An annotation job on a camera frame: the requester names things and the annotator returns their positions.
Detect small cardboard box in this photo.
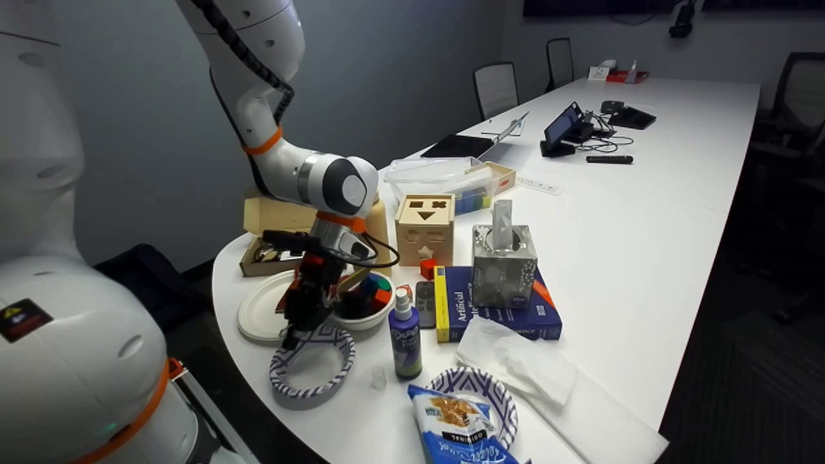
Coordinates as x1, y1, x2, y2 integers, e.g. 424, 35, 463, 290
480, 160, 518, 197

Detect blue patterned paper plate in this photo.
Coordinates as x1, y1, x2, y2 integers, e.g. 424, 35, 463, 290
425, 365, 519, 452

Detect wooden shape sorter box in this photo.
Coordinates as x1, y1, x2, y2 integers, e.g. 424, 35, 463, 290
394, 194, 456, 268

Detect white paper plate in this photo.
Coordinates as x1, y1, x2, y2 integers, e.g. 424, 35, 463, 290
237, 269, 298, 343

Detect shallow cardboard tray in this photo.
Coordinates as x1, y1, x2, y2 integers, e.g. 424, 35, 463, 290
239, 235, 305, 278

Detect coloured blocks in container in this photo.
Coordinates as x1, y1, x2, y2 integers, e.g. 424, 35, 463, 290
454, 186, 494, 216

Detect clear plastic container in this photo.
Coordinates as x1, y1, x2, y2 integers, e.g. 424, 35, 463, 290
384, 156, 501, 217

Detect blue patterned paper bowl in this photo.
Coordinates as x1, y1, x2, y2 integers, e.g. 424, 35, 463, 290
269, 322, 357, 411

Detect grey mesh office chair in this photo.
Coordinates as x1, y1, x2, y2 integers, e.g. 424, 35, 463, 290
748, 51, 825, 200
472, 61, 521, 122
545, 37, 576, 93

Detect white paper tissue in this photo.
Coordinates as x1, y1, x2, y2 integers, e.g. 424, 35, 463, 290
454, 315, 578, 409

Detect tan wooden box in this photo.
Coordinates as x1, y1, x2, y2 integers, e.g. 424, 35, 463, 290
243, 186, 393, 269

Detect white paper towel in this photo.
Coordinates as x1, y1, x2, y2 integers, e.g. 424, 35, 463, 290
529, 366, 670, 464

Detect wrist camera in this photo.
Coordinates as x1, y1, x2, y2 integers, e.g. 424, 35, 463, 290
261, 229, 323, 256

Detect heap of coloured blocks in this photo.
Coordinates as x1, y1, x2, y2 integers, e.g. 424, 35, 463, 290
336, 273, 393, 320

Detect camera on mount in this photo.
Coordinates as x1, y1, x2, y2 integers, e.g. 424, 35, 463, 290
668, 0, 698, 39

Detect black cable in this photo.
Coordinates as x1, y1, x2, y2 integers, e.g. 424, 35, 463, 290
572, 111, 636, 154

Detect white bowl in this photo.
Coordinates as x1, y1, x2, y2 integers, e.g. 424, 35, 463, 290
327, 269, 398, 332

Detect tablet on black stand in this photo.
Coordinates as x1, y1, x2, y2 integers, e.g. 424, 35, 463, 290
539, 101, 585, 159

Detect purple spray bottle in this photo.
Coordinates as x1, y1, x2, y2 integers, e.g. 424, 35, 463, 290
388, 287, 424, 380

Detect blue and yellow book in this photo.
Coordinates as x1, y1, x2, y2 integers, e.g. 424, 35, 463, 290
434, 265, 563, 344

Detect flat black device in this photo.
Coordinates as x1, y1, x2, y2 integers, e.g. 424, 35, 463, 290
608, 106, 657, 131

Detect open laptop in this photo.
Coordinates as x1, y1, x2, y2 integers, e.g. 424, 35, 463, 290
420, 111, 531, 160

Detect white power strip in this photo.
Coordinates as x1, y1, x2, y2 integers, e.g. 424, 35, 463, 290
515, 176, 563, 196

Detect grey remote control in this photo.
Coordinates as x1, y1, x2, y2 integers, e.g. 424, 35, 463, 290
414, 280, 438, 330

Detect grey tissue box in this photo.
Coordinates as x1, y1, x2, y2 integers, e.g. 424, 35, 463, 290
471, 199, 539, 309

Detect blue snack bag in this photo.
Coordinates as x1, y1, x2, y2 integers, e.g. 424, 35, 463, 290
407, 383, 533, 464

